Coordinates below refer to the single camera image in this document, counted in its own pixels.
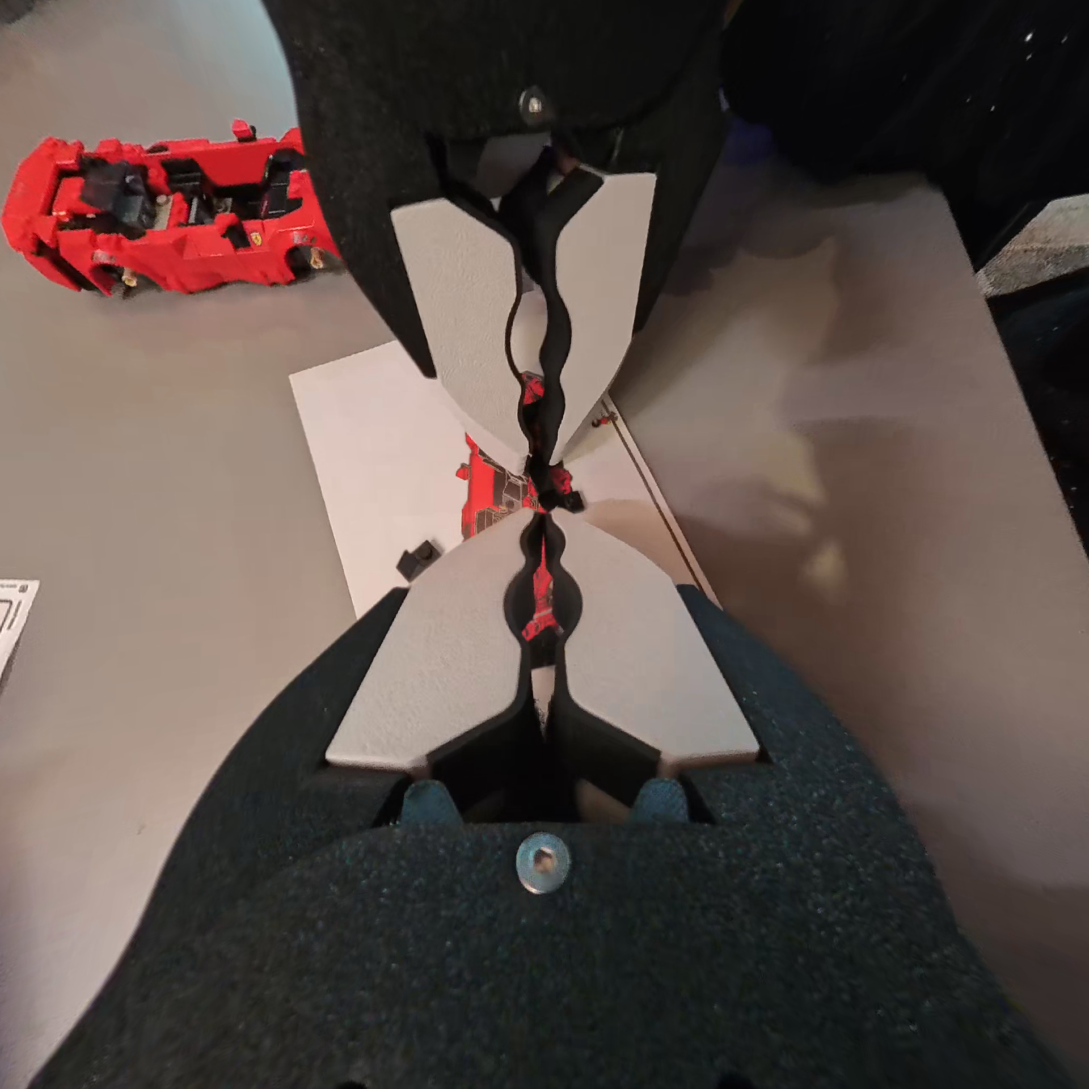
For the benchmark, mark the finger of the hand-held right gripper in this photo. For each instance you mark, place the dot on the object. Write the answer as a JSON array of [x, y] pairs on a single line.
[[600, 281], [459, 298]]

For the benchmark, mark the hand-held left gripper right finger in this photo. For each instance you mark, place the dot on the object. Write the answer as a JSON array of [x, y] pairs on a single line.
[[655, 681]]

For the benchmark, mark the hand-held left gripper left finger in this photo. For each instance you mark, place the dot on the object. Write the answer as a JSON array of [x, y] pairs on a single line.
[[425, 681]]

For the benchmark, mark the black lego slope brick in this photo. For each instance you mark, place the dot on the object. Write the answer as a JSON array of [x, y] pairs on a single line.
[[566, 498]]

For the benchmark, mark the lego instruction booklet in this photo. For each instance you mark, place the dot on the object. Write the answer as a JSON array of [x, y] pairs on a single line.
[[374, 442]]

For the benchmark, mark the red lego car model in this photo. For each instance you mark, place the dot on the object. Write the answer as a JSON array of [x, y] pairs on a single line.
[[213, 247]]

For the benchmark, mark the sticker sheet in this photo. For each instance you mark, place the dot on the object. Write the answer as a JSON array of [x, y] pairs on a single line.
[[17, 621]]

